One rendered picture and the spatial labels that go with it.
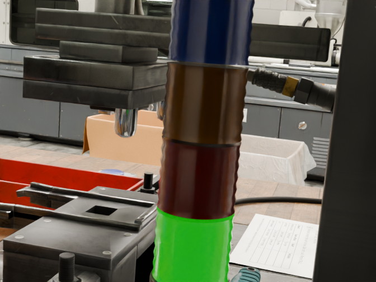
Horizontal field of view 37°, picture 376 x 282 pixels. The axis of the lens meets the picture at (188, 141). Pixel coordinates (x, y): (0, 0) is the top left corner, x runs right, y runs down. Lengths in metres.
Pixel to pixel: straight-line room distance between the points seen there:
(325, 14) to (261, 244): 4.52
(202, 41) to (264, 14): 6.75
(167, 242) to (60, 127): 5.56
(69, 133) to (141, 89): 5.29
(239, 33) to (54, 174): 0.66
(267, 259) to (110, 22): 0.37
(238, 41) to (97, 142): 2.75
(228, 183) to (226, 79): 0.05
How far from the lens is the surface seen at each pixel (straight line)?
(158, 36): 0.49
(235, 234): 0.81
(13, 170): 0.92
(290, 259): 0.74
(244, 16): 0.25
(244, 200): 0.96
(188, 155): 0.25
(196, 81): 0.24
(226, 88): 0.25
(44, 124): 5.90
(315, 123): 5.00
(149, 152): 2.86
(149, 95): 0.50
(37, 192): 0.65
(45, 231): 0.53
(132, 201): 0.62
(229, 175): 0.26
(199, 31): 0.24
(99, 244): 0.50
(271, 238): 0.81
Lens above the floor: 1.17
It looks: 10 degrees down
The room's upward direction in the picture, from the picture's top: 5 degrees clockwise
